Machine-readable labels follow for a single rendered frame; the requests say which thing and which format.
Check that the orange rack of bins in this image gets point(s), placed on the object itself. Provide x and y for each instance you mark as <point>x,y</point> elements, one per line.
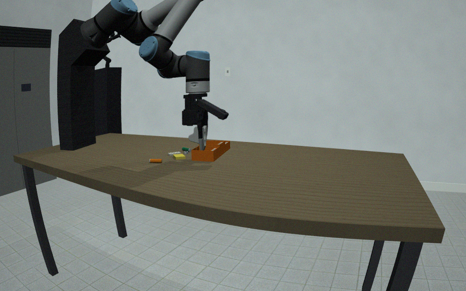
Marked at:
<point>213,150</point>

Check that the yellow sticky note pad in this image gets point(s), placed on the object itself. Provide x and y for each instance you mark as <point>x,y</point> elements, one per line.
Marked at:
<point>178,156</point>

